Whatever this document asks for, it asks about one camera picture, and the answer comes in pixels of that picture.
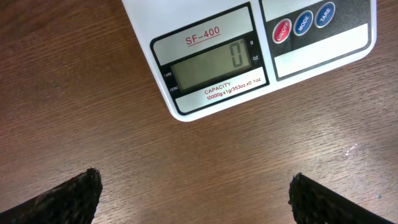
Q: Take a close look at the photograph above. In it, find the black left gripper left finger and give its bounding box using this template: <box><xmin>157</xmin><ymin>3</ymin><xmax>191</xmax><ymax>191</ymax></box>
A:
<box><xmin>1</xmin><ymin>168</ymin><xmax>103</xmax><ymax>224</ymax></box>

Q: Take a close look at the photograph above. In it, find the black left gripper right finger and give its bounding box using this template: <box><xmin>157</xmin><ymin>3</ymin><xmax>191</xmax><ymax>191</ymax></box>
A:
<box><xmin>288</xmin><ymin>173</ymin><xmax>393</xmax><ymax>224</ymax></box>

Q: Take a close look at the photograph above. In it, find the white digital kitchen scale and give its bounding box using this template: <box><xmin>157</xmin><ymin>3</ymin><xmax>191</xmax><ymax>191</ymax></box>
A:
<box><xmin>123</xmin><ymin>0</ymin><xmax>377</xmax><ymax>122</ymax></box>

